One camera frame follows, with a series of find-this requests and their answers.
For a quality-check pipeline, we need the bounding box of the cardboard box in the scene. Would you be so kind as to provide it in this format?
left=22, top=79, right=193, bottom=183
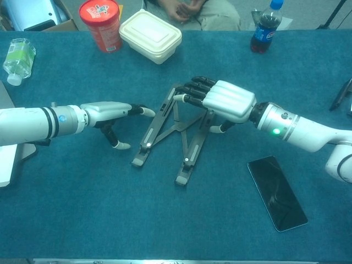
left=0, top=0, right=79, bottom=32

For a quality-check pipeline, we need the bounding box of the long thin metal rod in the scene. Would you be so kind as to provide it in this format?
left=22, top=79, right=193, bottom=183
left=32, top=257, right=321, bottom=264

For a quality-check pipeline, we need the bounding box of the black folding laptop stand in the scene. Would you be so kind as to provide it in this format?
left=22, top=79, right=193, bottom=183
left=130, top=82, right=218, bottom=186

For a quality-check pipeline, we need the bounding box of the orange snack canister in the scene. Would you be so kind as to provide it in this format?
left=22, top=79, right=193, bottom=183
left=79, top=0, right=123, bottom=53

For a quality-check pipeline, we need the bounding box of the seated person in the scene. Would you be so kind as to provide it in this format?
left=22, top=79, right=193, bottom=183
left=142, top=0, right=242, bottom=31

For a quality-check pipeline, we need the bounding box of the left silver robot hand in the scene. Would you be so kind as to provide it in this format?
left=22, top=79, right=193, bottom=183
left=79, top=101, right=157, bottom=151

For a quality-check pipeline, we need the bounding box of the cream lidded food container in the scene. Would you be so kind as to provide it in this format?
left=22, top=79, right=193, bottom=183
left=118, top=8, right=183, bottom=65

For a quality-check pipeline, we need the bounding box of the clear water bottle green label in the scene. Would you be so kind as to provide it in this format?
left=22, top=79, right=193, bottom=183
left=2, top=37, right=37, bottom=86

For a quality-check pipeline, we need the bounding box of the black smartphone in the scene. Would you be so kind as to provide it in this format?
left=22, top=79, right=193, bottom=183
left=246, top=155, right=309, bottom=233

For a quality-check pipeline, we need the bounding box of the black tripod leg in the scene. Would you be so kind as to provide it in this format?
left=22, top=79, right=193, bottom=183
left=316, top=0, right=350, bottom=30

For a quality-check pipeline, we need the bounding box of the black flat device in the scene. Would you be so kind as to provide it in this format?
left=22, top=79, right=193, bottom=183
left=329, top=78, right=352, bottom=112

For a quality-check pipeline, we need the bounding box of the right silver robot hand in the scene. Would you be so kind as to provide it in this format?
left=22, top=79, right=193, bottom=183
left=172, top=76, right=257, bottom=134

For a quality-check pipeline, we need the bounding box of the blue felt table cloth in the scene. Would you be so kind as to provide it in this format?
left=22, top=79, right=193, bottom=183
left=0, top=30, right=352, bottom=261

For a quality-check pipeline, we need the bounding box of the white plastic device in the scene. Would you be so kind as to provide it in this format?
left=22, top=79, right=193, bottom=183
left=4, top=0, right=72, bottom=31

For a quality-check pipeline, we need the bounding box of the cola bottle blue label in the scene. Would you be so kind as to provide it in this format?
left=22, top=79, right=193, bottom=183
left=249, top=0, right=283, bottom=54

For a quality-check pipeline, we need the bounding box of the grey laptop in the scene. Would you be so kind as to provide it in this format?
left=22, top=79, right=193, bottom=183
left=0, top=79, right=37, bottom=166

